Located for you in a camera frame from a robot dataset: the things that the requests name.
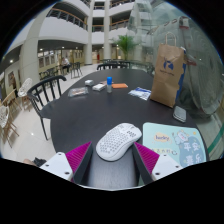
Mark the person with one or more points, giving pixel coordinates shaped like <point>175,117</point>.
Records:
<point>65,63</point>

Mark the white honeycomb computer mouse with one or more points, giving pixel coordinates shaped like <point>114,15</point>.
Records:
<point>116,141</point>

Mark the white and blue plastic bag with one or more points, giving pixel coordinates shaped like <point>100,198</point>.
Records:
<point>140,93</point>

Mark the small blue-capped bottle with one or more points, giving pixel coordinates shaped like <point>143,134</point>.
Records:
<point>109,85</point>

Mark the black spindle-back chair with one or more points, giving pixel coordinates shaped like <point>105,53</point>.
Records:
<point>111,66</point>
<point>41,106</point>
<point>76,68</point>

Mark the orange flat card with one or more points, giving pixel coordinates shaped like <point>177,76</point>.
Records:
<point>119,86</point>

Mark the white perforated-back chair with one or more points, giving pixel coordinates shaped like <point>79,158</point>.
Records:
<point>25,86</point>

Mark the brown paper bag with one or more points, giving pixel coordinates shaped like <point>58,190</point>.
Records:
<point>166,76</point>

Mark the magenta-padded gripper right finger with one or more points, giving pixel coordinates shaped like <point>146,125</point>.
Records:
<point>160,165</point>

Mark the green potted palm plant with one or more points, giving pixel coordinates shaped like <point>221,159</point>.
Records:
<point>126,44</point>

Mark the white small box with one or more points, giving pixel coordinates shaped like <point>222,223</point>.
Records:
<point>98,87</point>
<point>89,82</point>

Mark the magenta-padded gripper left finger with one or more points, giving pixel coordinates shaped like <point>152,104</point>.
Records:
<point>60,165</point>

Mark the clear plastic packet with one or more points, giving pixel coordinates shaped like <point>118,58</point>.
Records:
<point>78,91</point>

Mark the light teal printed mouse pad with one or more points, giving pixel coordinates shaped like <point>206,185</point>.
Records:
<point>180,143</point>

